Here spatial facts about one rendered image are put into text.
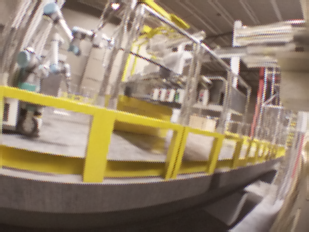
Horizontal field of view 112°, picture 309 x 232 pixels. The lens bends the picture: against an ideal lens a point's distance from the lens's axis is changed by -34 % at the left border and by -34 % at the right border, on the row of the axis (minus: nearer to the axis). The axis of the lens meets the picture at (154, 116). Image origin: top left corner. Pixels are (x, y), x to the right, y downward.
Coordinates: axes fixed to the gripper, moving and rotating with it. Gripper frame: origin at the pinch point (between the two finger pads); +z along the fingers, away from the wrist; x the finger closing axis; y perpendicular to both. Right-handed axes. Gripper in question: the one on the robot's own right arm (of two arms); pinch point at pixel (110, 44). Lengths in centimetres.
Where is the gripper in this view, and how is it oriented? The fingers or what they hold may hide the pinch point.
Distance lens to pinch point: 126.8
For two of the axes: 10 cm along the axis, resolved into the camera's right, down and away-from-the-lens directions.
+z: 7.9, 1.8, 5.9
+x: -0.6, 9.7, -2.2
